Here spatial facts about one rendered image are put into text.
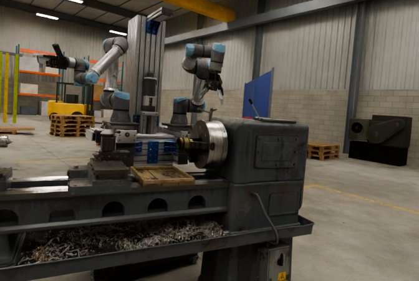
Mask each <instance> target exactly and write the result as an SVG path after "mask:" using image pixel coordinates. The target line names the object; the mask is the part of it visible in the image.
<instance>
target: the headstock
mask: <svg viewBox="0 0 419 281"><path fill-rule="evenodd" d="M236 119H237V120H236ZM211 120H216V121H220V122H221V123H222V124H223V125H224V127H225V129H226V132H227V136H228V152H227V156H226V159H225V161H224V163H223V165H222V166H221V167H220V168H210V169H207V170H208V171H211V172H212V173H214V174H216V175H218V176H220V177H222V178H224V179H226V180H228V181H230V182H231V183H234V184H247V183H257V182H270V181H292V180H304V178H305V171H306V158H307V144H308V137H309V126H308V125H307V124H303V123H278V122H266V121H258V120H254V119H243V118H225V117H213V118H212V119H211ZM249 120H250V121H249Z"/></svg>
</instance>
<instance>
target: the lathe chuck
mask: <svg viewBox="0 0 419 281"><path fill-rule="evenodd" d="M211 121H212V122H209V121H207V120H198V121H197V125H198V133H199V136H200V137H201V139H202V140H201V141H202V142H205V143H214V149H213V150H212V151H211V150H201V151H199V152H198V155H197V157H196V161H195V166H196V167H197V168H199V169H210V168H215V167H217V165H218V164H219V162H220V160H221V157H222V153H223V135H222V131H221V128H220V126H219V125H218V123H217V122H216V121H214V120H211ZM198 141H199V140H198ZM212 162H214V165H210V163H212Z"/></svg>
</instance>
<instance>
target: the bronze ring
mask: <svg viewBox="0 0 419 281"><path fill-rule="evenodd" d="M191 141H193V140H192V139H190V138H189V137H188V136H187V137H182V138H177V141H176V148H177V149H178V150H182V151H189V149H192V148H190V142H191Z"/></svg>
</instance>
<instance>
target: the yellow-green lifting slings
mask: <svg viewBox="0 0 419 281"><path fill-rule="evenodd" d="M18 63H19V54H16V56H15V72H14V103H13V119H12V122H13V123H16V117H17V82H18ZM8 73H9V53H6V62H5V79H4V111H3V123H7V92H8ZM1 83H2V52H0V116H1Z"/></svg>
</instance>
